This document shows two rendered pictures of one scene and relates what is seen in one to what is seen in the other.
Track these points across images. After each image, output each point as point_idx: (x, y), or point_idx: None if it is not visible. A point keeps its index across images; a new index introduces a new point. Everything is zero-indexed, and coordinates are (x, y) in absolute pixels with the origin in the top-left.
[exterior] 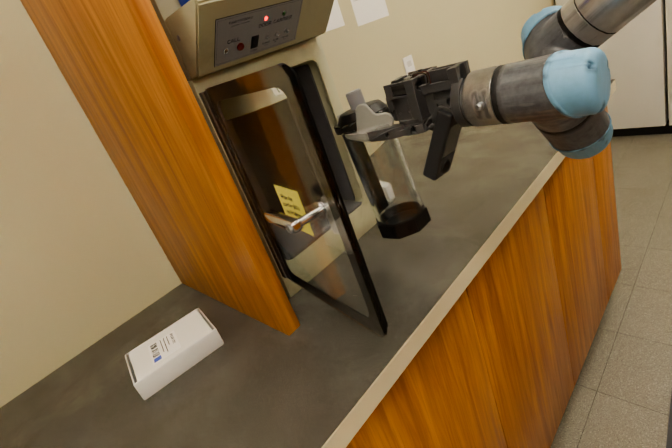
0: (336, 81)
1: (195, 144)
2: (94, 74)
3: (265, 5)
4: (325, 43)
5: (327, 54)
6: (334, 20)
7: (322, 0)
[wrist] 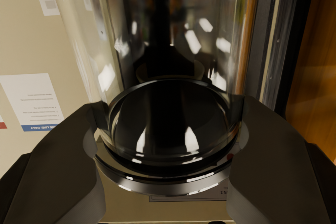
0: (11, 27)
1: None
2: None
3: (205, 202)
4: (24, 65)
5: (22, 55)
6: (11, 81)
7: (115, 190)
